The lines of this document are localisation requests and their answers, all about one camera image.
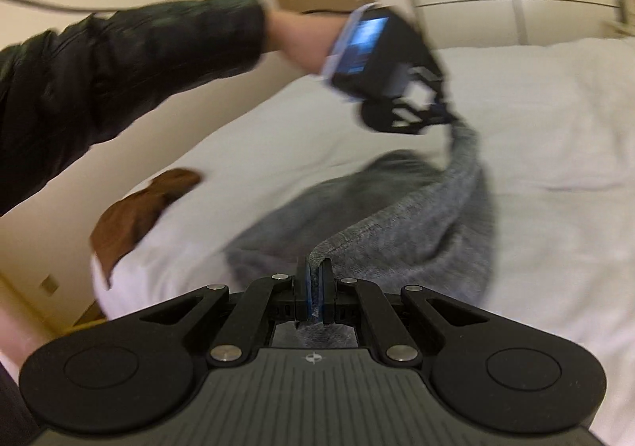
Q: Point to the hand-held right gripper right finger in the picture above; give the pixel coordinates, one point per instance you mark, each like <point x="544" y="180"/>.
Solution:
<point x="325" y="288"/>

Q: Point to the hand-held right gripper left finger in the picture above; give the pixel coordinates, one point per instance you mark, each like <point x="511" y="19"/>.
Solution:
<point x="303" y="288"/>

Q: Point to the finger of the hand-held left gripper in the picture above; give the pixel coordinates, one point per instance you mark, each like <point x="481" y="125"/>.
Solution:
<point x="432" y="84"/>
<point x="419" y="124"/>

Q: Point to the grey knit garment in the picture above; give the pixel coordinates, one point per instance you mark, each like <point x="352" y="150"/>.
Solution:
<point x="397" y="237"/>

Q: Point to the person's left forearm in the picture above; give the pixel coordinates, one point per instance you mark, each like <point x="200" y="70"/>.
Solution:
<point x="124" y="79"/>

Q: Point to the white bed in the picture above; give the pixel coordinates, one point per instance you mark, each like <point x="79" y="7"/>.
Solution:
<point x="545" y="153"/>

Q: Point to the brown cloth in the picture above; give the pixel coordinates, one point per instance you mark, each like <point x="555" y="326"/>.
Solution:
<point x="134" y="218"/>

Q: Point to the wall socket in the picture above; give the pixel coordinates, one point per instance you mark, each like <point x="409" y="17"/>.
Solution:
<point x="49" y="284"/>

